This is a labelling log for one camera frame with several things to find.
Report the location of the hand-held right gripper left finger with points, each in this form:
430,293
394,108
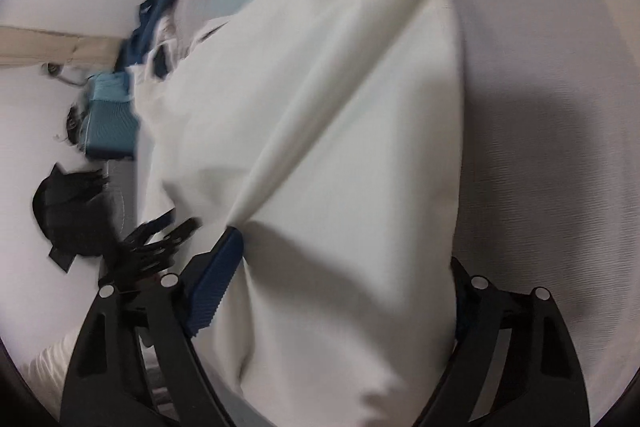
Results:
215,282

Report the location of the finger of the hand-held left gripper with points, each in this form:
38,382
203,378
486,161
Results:
167,241
150,228

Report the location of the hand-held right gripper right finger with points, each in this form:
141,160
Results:
505,303

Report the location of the white and blue jacket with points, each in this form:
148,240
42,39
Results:
325,107

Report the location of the grey clothes pile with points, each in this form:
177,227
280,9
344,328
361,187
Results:
75,124

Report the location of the grey ribbed suitcase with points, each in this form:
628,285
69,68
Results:
127,192

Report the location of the teal ribbed suitcase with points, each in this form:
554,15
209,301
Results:
107,132

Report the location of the light blue cloth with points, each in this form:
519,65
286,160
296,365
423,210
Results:
107,87

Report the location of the person's white ribbed top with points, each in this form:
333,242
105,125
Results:
50,362

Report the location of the beige wooden beam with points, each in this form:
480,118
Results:
45,47

